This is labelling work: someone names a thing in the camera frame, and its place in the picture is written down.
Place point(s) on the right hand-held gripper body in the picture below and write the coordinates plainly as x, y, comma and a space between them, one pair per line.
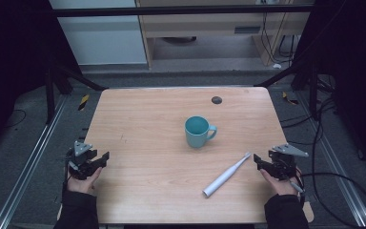
284, 162

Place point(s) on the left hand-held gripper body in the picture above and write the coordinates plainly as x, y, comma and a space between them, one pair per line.
82, 159

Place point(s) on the person's right hand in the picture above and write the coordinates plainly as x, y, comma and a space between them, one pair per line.
279, 186

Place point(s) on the person's left hand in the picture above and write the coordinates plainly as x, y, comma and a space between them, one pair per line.
83, 184

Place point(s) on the white electric toothbrush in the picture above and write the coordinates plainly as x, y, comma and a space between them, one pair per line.
225, 176

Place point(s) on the yellow black hazard tape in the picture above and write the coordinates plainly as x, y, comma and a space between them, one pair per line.
289, 99
83, 102

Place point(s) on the teal ceramic mug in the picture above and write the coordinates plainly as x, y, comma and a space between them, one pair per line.
197, 132

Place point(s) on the black metal stand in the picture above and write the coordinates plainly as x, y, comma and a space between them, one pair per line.
50, 95
312, 92

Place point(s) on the small white floor object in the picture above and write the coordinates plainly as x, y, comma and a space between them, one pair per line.
277, 66

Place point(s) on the white cabinet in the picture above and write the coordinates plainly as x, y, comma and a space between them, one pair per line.
105, 41

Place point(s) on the dark curtain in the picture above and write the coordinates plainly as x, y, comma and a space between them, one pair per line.
352, 63
12, 63

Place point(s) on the light wooden desk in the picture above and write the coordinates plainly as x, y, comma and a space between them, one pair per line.
203, 25

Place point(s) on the aluminium floor rail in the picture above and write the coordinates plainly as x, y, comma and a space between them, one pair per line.
28, 162
340, 178

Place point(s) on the black horizontal frame bar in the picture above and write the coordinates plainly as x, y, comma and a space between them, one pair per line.
178, 10

